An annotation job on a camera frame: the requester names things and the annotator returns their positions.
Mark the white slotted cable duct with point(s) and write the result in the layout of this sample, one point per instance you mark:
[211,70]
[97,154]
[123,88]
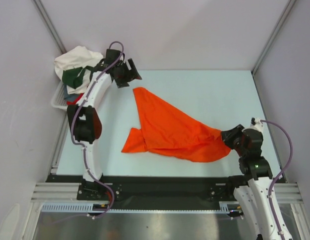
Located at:
[98,208]

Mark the green and white t shirt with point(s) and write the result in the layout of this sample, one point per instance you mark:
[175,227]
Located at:
[74,77]

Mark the red t shirt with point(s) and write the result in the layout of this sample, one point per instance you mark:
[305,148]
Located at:
[74,100]

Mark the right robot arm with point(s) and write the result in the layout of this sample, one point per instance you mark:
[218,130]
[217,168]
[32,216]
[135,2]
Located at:
[254,189]

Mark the orange t shirt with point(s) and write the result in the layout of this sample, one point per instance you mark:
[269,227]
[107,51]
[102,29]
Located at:
[167,131]

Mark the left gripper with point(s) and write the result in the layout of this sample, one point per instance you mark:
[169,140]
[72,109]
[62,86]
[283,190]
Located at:
[132,74]

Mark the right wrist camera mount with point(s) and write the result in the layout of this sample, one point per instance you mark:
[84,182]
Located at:
[256,124]

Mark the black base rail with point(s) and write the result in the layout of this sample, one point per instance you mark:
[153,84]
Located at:
[154,191]

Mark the white plastic basket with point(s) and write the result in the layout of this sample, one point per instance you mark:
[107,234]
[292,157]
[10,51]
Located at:
[58,101]

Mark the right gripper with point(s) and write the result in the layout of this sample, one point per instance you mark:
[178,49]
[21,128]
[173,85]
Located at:
[235,136]

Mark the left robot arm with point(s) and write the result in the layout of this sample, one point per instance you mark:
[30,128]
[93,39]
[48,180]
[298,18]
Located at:
[83,119]

